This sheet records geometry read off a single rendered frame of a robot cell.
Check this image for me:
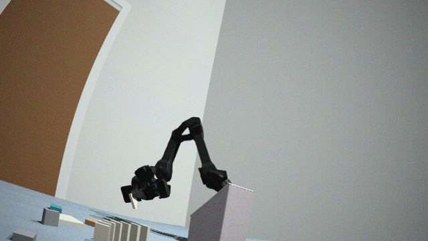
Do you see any orange rectangular block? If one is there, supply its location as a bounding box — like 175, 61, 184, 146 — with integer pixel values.
85, 218, 98, 227

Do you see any light blue rectangular block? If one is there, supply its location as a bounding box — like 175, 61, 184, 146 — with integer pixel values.
50, 204, 62, 213

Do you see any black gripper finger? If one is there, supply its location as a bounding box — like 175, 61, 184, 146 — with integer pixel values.
130, 185, 142, 202
132, 182, 154, 200

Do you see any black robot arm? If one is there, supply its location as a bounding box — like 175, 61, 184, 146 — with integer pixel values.
131, 117, 232, 192

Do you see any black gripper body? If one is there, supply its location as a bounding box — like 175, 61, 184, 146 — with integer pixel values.
120, 179, 170, 203

